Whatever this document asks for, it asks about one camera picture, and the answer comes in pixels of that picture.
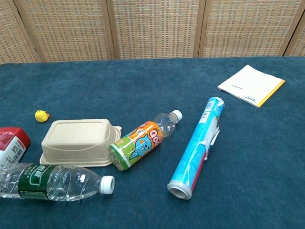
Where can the small yellow toy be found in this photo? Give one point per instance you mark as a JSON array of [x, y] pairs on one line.
[[41, 115]]

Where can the Qoo orange drink bottle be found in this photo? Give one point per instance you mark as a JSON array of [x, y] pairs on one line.
[[137, 145]]

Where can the clear green-label water bottle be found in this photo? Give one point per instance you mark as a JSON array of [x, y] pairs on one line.
[[59, 181]]

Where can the red NFC juice bottle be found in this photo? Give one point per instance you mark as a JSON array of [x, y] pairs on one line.
[[9, 140]]

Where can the blue table cloth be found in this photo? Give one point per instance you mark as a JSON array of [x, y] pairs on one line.
[[143, 90]]

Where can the blue cling film roll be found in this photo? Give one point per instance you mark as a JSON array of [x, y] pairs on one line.
[[197, 143]]

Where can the beige lidded lunch box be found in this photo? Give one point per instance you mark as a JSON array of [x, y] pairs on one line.
[[76, 138]]

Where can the woven wooden folding screen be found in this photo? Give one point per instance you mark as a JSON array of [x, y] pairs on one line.
[[155, 28]]

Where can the white notepad yellow spine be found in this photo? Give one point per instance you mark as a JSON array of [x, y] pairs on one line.
[[250, 83]]

